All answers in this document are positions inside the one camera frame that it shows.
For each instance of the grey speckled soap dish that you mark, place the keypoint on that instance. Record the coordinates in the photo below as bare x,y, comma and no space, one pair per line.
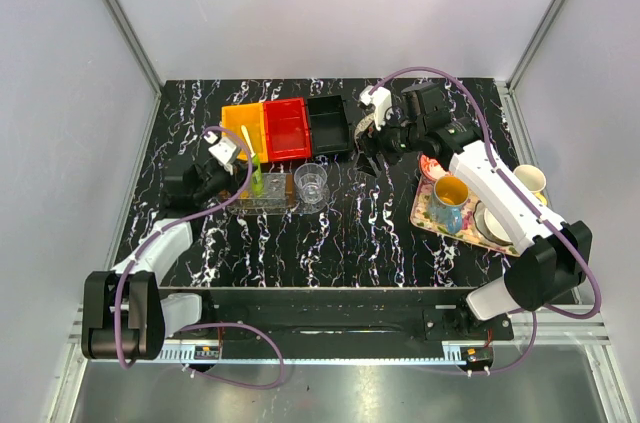
364,124

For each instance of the red patterned bowl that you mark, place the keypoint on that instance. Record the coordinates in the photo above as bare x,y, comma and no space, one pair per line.
431,169

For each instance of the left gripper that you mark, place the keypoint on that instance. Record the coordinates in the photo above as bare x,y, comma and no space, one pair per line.
233,180

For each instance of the clear acrylic toothbrush holder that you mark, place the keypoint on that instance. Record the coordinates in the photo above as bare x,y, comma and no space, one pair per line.
277,195

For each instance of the blue mug yellow inside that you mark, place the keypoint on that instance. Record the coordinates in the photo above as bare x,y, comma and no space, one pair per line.
447,200

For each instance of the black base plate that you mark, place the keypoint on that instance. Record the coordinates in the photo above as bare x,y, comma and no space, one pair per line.
330,318

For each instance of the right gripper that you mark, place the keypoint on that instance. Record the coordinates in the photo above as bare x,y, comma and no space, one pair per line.
373,142

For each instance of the orange plastic bin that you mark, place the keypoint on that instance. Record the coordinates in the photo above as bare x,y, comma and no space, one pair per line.
250,115

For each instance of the white toothbrush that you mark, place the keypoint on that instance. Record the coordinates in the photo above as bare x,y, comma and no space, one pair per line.
248,140

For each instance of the floral rectangular tray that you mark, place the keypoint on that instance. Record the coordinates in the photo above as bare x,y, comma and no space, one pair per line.
469,234

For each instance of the green toothpaste tube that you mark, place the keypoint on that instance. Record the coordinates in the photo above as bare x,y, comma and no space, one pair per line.
257,184

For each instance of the clear plastic cup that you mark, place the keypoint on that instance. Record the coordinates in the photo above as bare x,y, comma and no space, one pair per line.
310,180

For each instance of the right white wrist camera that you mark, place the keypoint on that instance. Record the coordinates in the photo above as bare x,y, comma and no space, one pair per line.
377,101

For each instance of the white scalloped bowl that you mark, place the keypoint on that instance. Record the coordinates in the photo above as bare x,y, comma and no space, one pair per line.
481,226

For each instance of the black plastic bin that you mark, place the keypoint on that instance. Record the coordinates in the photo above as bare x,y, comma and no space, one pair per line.
330,130

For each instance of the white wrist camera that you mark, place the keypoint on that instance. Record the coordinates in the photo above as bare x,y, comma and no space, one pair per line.
224,150
377,101

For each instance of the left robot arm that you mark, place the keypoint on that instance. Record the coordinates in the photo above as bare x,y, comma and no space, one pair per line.
124,317

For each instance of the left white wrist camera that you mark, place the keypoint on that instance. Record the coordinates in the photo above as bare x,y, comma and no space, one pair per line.
224,150

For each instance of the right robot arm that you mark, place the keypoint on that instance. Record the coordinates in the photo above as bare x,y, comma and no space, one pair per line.
552,254

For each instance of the red plastic bin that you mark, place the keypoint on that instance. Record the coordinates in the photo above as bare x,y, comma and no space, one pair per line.
287,129

